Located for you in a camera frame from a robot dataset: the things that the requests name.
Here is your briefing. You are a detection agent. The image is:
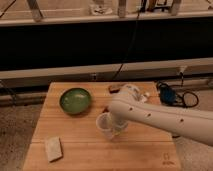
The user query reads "white ceramic cup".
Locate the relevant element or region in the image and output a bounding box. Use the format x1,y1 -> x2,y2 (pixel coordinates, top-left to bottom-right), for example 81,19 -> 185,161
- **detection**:
96,112 -> 115,140

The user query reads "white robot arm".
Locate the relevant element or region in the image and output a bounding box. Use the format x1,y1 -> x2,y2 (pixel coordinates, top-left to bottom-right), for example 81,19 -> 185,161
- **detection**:
108,84 -> 213,146

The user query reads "green ceramic bowl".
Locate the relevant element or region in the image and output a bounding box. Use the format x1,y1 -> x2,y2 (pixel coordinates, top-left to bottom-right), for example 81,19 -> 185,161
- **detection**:
59,88 -> 92,115

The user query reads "brown wooden brush block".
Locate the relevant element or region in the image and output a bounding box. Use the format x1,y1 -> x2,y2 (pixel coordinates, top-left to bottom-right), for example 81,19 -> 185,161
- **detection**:
108,84 -> 120,94

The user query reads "white plastic bottle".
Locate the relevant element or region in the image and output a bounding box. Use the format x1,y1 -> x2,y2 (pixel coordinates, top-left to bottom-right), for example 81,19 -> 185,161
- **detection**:
140,92 -> 150,103

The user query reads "wooden cutting board table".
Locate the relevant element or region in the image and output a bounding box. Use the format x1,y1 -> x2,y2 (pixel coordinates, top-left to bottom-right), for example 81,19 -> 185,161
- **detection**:
23,82 -> 181,171

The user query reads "blue device on floor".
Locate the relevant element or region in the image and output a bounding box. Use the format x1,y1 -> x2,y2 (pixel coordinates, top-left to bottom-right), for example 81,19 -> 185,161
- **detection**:
160,87 -> 176,104

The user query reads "grey sponge block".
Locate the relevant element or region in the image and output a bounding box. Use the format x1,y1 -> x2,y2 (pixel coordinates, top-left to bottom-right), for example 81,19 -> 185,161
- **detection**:
45,137 -> 63,162

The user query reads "black cable on floor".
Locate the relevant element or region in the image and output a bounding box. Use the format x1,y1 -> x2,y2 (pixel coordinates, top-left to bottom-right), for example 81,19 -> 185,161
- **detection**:
156,81 -> 200,108

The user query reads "black hanging cable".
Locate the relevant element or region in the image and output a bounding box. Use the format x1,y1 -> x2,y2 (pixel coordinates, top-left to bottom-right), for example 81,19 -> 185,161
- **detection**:
111,9 -> 141,82

